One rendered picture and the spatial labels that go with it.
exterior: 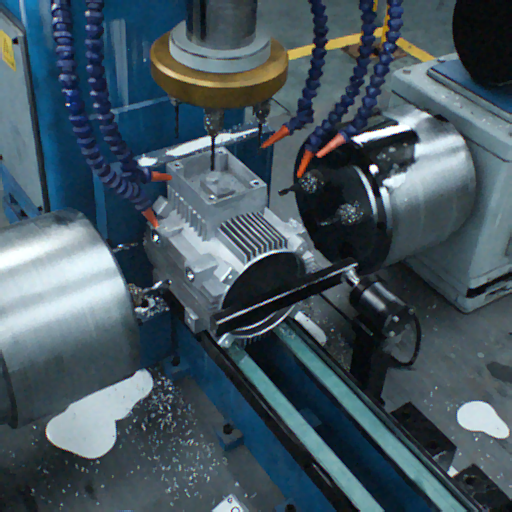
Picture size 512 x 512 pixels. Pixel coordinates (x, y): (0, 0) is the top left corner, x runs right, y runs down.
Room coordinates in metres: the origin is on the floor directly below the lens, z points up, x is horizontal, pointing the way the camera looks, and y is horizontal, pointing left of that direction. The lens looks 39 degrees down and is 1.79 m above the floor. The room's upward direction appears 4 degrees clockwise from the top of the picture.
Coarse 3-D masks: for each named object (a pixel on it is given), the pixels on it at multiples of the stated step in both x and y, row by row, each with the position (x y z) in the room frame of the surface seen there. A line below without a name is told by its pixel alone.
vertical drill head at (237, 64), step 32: (192, 0) 0.94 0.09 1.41; (224, 0) 0.92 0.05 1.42; (256, 0) 0.96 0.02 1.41; (192, 32) 0.94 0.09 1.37; (224, 32) 0.92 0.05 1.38; (256, 32) 0.98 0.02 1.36; (160, 64) 0.92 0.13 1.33; (192, 64) 0.91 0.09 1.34; (224, 64) 0.90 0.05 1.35; (256, 64) 0.92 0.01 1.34; (288, 64) 0.96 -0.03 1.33; (192, 96) 0.88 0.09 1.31; (224, 96) 0.88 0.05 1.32; (256, 96) 0.89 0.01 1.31
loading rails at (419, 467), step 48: (192, 336) 0.88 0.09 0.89; (288, 336) 0.87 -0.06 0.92; (240, 384) 0.77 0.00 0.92; (288, 384) 0.84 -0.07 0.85; (336, 384) 0.78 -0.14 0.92; (240, 432) 0.76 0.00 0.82; (288, 432) 0.68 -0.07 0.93; (336, 432) 0.74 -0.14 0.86; (384, 432) 0.70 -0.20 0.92; (288, 480) 0.67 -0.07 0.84; (336, 480) 0.62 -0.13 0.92; (384, 480) 0.66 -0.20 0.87; (432, 480) 0.63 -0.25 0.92
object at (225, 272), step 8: (160, 200) 0.97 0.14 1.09; (152, 208) 0.96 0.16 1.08; (160, 208) 0.96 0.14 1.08; (168, 208) 0.96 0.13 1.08; (160, 216) 0.95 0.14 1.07; (296, 240) 0.89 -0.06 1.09; (296, 248) 0.88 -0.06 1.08; (304, 248) 0.89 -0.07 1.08; (224, 264) 0.83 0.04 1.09; (216, 272) 0.82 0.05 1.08; (224, 272) 0.82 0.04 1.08; (232, 272) 0.82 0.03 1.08; (224, 280) 0.81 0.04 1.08; (232, 280) 0.82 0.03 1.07; (296, 304) 0.89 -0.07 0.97; (296, 312) 0.89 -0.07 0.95; (224, 336) 0.81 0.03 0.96; (224, 344) 0.81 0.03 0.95
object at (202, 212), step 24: (168, 168) 0.98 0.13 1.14; (192, 168) 1.01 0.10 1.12; (216, 168) 1.02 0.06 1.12; (240, 168) 1.00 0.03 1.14; (168, 192) 0.97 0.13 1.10; (192, 192) 0.92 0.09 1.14; (216, 192) 0.95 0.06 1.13; (240, 192) 0.92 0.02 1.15; (264, 192) 0.95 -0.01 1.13; (192, 216) 0.92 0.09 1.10; (216, 216) 0.90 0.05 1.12; (240, 216) 0.92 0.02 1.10
